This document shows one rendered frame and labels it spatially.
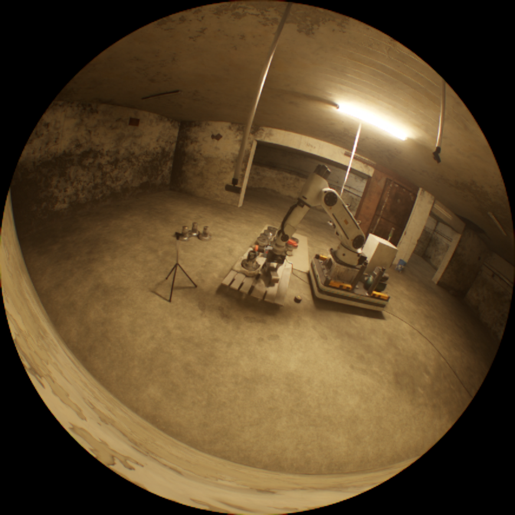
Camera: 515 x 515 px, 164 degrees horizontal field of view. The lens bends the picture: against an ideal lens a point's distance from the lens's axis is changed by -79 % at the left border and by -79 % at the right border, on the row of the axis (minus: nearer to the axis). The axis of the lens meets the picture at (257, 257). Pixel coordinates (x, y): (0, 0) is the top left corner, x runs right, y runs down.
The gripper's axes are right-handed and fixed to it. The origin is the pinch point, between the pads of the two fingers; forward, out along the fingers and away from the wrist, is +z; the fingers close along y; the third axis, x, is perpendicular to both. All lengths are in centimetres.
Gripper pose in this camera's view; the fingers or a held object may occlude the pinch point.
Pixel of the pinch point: (271, 269)
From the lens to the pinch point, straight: 251.7
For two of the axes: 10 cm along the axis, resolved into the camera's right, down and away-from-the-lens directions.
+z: -2.3, 8.5, 4.7
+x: 1.6, 5.1, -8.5
